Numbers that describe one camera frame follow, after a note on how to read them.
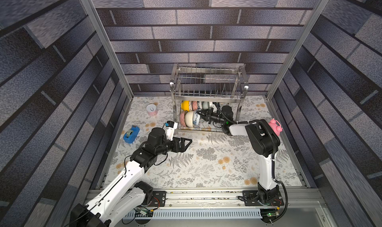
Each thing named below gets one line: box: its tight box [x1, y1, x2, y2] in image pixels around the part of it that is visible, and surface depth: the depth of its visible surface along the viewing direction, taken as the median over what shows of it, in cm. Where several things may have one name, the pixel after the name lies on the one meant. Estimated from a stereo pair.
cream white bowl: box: [185, 110, 194, 128], surface depth 94 cm
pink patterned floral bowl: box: [180, 113, 187, 128], surface depth 94 cm
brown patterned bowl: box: [191, 100, 198, 112], surface depth 101 cm
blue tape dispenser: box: [123, 124, 140, 144], surface depth 94 cm
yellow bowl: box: [181, 100, 190, 113], surface depth 102 cm
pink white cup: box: [145, 103, 159, 117], surface depth 109 cm
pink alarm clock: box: [268, 117, 284, 136], surface depth 92 cm
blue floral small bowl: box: [192, 111, 201, 128], surface depth 92 cm
